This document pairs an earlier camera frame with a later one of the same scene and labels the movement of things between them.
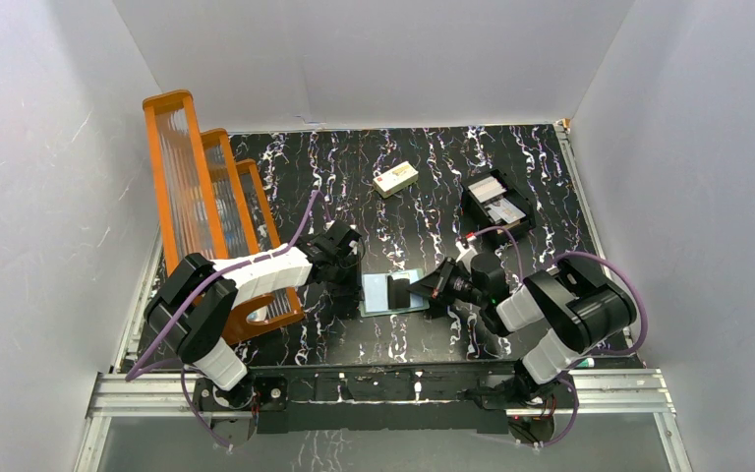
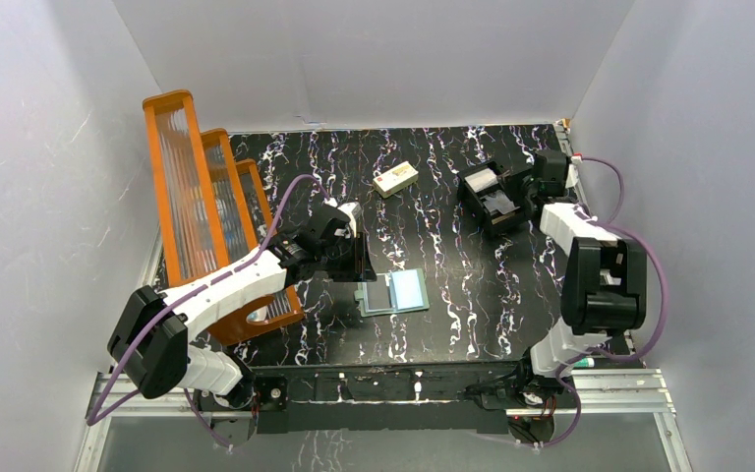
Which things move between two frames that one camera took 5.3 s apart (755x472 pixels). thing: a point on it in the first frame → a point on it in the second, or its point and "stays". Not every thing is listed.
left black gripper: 346,268 → 349,259
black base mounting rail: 466,398 stays
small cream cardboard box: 395,180 stays
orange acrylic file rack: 212,206 stays
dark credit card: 398,297 → 378,293
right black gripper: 435,286 → 511,181
